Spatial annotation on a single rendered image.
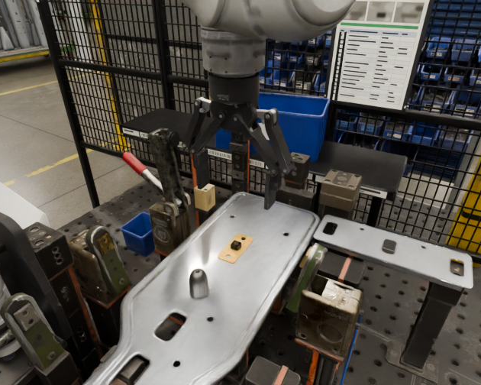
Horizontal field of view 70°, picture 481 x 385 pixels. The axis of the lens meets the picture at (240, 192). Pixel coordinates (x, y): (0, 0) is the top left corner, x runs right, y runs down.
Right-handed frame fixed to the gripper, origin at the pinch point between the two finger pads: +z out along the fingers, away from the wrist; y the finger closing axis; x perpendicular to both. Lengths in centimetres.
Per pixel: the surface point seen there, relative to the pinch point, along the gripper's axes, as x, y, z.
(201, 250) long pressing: -3.8, -5.7, 13.6
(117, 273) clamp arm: -17.5, -13.7, 11.6
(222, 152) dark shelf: 32.4, -22.9, 11.4
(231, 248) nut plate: -0.8, -0.5, 13.3
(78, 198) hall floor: 89, -193, 114
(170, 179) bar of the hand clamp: 0.0, -14.7, 1.9
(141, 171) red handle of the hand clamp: -0.8, -21.6, 1.6
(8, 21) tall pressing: 375, -715, 38
